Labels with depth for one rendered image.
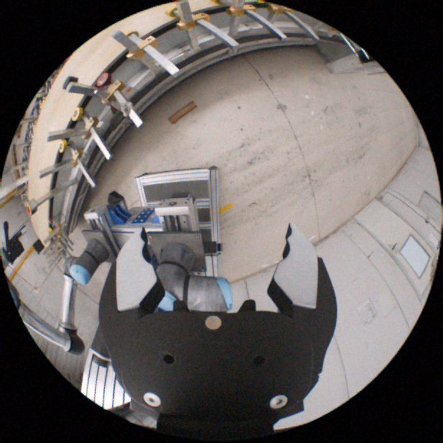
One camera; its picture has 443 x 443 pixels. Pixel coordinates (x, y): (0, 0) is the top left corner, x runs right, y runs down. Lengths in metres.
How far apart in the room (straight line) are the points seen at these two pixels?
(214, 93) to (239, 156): 0.74
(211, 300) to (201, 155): 1.29
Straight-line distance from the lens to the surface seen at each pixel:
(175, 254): 0.49
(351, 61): 2.30
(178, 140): 1.48
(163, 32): 1.04
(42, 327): 0.75
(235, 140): 1.44
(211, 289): 0.41
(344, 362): 2.12
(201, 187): 1.27
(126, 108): 0.72
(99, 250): 0.79
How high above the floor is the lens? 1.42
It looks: 60 degrees down
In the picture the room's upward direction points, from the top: 178 degrees clockwise
